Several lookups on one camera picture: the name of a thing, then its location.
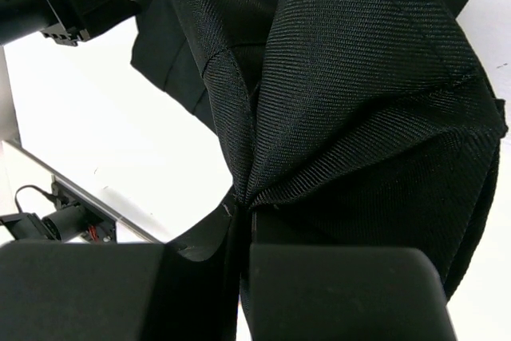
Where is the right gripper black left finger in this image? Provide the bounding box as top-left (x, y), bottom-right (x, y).
top-left (1, 196), bottom-right (242, 340)

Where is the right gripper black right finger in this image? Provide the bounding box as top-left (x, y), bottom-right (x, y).
top-left (247, 212), bottom-right (456, 341)

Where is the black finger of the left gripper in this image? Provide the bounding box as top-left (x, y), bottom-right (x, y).
top-left (71, 0), bottom-right (140, 38)

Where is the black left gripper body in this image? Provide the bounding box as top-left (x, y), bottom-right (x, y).
top-left (1, 0), bottom-right (92, 46)

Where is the black pleated skirt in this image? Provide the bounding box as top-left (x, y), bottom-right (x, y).
top-left (129, 0), bottom-right (509, 302)

